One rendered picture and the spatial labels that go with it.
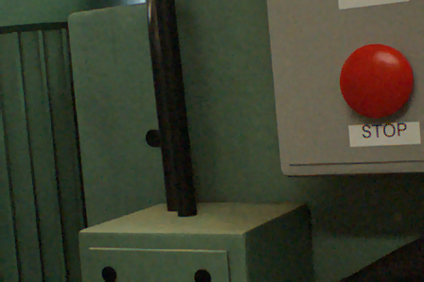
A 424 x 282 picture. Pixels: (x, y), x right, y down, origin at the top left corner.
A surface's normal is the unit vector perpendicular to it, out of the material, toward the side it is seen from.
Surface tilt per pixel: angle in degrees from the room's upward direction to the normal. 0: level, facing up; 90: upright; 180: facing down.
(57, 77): 90
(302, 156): 90
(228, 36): 90
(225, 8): 90
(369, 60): 81
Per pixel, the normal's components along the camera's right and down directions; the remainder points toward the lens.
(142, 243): -0.47, 0.09
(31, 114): 0.11, 0.04
